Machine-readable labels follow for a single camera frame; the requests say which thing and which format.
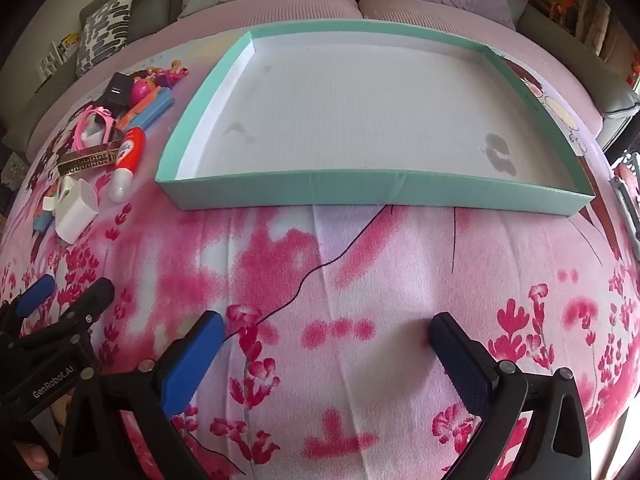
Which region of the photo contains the orange blue toy knife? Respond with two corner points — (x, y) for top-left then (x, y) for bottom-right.
(129, 87), (175, 130)
(116, 87), (160, 131)

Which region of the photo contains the black usb charger cube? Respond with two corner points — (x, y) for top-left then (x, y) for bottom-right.
(101, 73), (134, 114)

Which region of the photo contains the white hair claw clip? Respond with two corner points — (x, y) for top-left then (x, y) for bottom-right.
(42, 174), (76, 214)

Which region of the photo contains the person left hand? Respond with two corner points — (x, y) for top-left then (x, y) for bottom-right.
(15, 443), (49, 471)

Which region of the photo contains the gold black patterned lighter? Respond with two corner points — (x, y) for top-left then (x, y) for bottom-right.
(56, 141), (122, 177)

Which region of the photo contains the pink brown toy puppy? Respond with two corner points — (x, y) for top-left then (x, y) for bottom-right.
(130, 60), (190, 104)

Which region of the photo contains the red white glue bottle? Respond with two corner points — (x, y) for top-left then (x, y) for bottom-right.
(108, 127), (146, 203)

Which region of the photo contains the white magazine rack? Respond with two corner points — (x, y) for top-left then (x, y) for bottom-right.
(37, 32), (80, 82)

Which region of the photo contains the cartoon printed bed sheet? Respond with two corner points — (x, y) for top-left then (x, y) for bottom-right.
(1, 48), (639, 479)

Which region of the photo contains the pink sofa seat cover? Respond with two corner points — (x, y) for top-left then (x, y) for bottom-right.
(23, 0), (603, 162)

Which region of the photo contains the pink smartwatch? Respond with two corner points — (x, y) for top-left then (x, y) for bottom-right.
(72, 105), (115, 152)

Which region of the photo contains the silver folding tool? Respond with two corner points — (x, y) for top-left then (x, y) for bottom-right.
(610, 162), (639, 243)

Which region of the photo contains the black white patterned pillow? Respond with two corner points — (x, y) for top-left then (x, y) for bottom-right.
(75, 0), (134, 78)

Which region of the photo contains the white usb charger plug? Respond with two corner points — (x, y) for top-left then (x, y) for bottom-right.
(54, 176), (99, 244)

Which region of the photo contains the grey sofa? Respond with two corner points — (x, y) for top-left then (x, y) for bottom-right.
(2, 0), (639, 156)

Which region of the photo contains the teal shallow cardboard box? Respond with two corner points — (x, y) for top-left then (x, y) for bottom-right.
(155, 21), (593, 216)

